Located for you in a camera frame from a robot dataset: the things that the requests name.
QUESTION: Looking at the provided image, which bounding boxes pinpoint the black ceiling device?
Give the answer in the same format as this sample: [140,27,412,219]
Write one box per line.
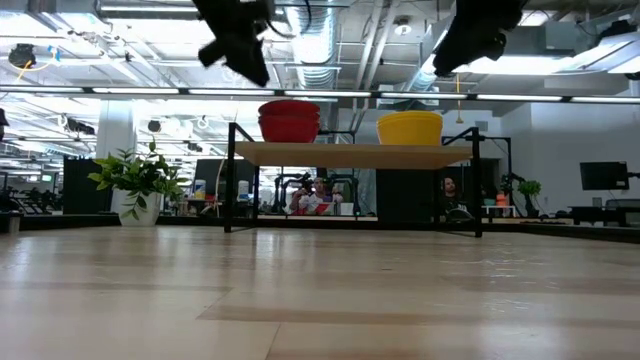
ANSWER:
[8,43,37,69]

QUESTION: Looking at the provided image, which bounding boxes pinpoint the silver ribbed ventilation duct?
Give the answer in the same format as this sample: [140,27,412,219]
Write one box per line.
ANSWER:
[284,0,341,131]

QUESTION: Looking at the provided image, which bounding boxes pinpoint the black desk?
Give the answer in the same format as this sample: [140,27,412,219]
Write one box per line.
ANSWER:
[569,198,640,227]

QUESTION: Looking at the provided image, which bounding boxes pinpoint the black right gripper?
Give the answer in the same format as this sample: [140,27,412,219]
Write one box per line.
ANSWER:
[432,0,527,79]

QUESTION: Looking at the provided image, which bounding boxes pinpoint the green leafy plant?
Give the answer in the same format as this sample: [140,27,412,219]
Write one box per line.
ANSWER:
[88,141,190,221]

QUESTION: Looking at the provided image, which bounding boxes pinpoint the black screen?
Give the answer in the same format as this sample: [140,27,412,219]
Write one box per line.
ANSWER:
[194,158,256,201]

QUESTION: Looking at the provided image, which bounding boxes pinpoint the black wall monitor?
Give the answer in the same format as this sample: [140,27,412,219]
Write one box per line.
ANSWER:
[579,161,630,192]

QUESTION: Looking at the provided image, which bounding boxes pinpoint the black cabinet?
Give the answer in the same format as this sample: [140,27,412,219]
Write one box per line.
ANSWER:
[63,158,114,215]

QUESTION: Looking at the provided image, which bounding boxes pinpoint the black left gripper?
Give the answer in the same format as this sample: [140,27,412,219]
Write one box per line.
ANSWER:
[192,0,276,88]

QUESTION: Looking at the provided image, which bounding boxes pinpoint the small green potted plant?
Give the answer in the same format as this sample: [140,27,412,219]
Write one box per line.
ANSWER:
[517,179,544,217]

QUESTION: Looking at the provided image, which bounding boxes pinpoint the white plant pot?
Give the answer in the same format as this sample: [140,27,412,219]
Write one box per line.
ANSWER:
[110,188,164,227]

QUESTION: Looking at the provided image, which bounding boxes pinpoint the white column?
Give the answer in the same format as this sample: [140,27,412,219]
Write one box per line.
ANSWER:
[96,102,137,160]

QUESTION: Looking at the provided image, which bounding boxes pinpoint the yellow hanging cord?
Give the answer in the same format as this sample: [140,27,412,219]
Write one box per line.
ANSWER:
[453,72,465,125]

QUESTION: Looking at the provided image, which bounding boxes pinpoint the wooden shelf with black frame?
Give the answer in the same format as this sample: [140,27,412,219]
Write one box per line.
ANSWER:
[223,121,484,239]

